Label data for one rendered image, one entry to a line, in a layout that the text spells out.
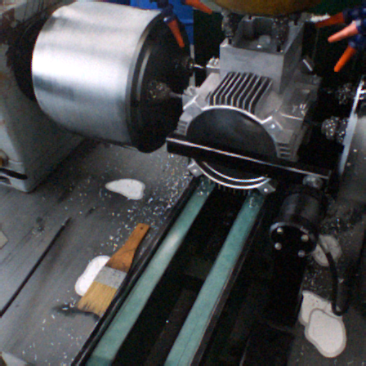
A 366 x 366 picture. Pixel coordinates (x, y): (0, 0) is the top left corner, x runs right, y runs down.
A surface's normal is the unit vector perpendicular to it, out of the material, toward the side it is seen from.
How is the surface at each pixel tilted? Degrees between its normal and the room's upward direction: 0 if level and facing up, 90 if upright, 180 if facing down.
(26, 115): 90
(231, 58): 90
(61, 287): 0
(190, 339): 0
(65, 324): 0
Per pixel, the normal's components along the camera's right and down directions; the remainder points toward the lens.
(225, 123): 0.68, -0.28
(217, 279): -0.04, -0.74
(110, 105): -0.41, 0.44
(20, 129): 0.91, 0.25
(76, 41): -0.28, -0.24
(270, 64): -0.41, 0.62
